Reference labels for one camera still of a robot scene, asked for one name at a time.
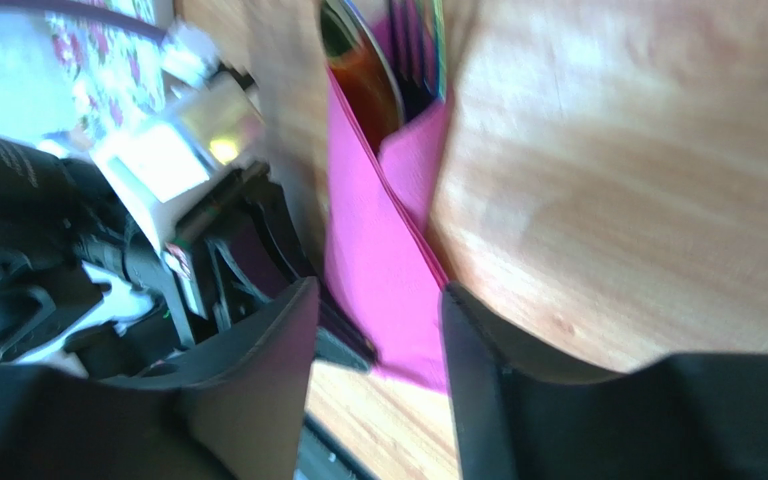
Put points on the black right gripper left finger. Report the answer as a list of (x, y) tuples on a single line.
[(231, 408)]

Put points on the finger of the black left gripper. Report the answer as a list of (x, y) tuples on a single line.
[(339, 342)]

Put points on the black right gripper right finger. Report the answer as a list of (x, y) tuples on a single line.
[(525, 410)]

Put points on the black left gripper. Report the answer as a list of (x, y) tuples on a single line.
[(78, 274)]

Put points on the magenta paper napkin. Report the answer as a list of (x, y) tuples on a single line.
[(378, 264)]

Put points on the iridescent gold spoon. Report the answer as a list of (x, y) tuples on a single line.
[(361, 70)]

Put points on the iridescent fork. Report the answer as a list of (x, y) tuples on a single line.
[(417, 38)]

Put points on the floral cloth mat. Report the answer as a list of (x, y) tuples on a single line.
[(116, 77)]

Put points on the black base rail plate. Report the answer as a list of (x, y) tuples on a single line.
[(322, 457)]

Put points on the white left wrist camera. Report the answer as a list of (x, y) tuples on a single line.
[(162, 167)]

